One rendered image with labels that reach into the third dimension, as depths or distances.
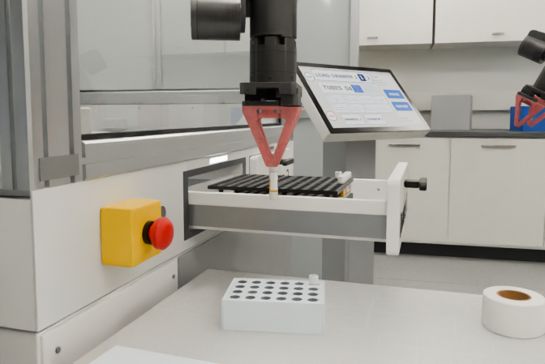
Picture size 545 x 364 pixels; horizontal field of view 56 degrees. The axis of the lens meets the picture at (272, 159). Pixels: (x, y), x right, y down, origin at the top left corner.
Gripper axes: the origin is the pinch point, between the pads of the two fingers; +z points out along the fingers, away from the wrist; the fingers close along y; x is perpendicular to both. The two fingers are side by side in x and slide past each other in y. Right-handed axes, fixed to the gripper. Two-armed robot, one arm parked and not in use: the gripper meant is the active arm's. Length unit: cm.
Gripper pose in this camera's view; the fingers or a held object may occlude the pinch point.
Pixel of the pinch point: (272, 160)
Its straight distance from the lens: 63.2
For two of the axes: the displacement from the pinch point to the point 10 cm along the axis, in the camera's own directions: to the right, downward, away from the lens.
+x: 9.9, 0.2, -1.3
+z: -0.1, 10.0, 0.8
